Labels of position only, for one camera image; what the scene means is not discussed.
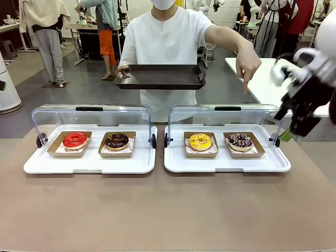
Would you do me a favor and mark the background work desk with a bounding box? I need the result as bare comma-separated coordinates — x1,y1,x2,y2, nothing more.
64,23,127,66

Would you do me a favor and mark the person in orange skirt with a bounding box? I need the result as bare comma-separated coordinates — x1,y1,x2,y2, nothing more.
78,0,122,81

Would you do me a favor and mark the person in beige coat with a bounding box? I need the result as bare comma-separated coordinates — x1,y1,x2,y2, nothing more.
19,0,71,85

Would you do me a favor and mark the grey stool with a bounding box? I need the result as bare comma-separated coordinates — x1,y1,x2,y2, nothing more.
0,39,18,61

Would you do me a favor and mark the chocolate donut with pink sprinkles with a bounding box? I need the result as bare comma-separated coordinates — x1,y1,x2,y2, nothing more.
227,132,254,152

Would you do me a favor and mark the person's left forearm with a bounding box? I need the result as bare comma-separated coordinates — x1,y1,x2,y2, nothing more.
204,25,257,57

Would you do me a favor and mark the white cylindrical stand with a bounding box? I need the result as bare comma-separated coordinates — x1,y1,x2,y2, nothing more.
0,51,23,115

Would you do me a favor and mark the chocolate glazed donut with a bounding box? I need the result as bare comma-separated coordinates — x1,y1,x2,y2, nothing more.
104,132,129,151

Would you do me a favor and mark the person's right hand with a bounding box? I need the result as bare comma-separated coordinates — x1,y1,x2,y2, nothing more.
115,65,131,80

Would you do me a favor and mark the brown cardboard boat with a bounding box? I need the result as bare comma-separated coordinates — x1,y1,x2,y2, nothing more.
223,131,266,159
46,131,93,158
98,131,137,159
183,131,219,159

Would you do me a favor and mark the white wrist camera with mount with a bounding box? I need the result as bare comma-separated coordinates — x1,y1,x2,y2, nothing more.
270,61,297,86

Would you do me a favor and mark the person in grey trousers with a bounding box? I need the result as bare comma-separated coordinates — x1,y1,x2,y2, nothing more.
254,0,299,58

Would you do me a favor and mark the clear hinged lid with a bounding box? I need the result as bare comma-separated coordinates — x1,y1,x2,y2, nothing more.
31,104,158,150
164,104,284,148

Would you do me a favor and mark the dark brown serving tray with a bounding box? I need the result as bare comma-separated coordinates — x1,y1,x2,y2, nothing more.
113,64,207,91

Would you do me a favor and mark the white display tray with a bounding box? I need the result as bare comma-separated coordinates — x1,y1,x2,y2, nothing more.
23,124,158,175
164,124,291,173

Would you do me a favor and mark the white background table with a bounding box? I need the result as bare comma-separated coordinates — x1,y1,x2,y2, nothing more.
224,57,336,119

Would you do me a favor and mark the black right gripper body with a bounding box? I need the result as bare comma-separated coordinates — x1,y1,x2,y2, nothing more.
281,74,336,138

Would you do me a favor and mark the yellow sprinkled donut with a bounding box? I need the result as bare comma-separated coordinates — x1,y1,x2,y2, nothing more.
188,133,213,152

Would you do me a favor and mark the person in white shirt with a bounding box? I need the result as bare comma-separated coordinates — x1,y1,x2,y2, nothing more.
119,0,218,123

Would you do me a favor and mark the person in red apron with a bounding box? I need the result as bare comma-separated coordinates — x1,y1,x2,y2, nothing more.
280,0,316,50

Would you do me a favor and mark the black floor mat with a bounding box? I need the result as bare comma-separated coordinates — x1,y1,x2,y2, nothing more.
41,81,71,89

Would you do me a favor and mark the person's left hand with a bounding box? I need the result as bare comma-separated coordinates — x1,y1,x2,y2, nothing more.
235,46,263,94

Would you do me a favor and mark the black cable sleeve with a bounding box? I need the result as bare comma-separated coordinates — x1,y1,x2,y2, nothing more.
329,90,336,119

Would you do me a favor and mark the red glazed donut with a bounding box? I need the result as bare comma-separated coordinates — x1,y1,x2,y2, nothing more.
62,132,88,151

